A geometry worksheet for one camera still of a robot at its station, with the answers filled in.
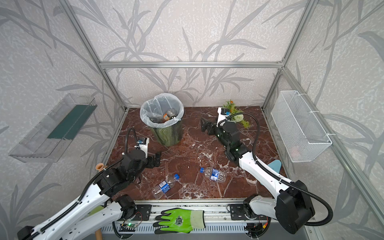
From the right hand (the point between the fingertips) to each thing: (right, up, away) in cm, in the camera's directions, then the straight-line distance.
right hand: (208, 114), depth 76 cm
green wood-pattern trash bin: (-23, -13, +13) cm, 29 cm away
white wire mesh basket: (+39, -10, -15) cm, 43 cm away
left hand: (-27, -17, -1) cm, 32 cm away
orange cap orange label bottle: (-25, 0, +20) cm, 32 cm away
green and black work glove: (-14, -51, -6) cm, 53 cm away
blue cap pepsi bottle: (-26, -42, +4) cm, 49 cm away
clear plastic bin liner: (-29, +3, +21) cm, 35 cm away
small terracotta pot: (-57, -28, +1) cm, 63 cm away
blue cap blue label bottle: (+4, -34, +6) cm, 34 cm away
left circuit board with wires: (-37, -53, -4) cm, 65 cm away
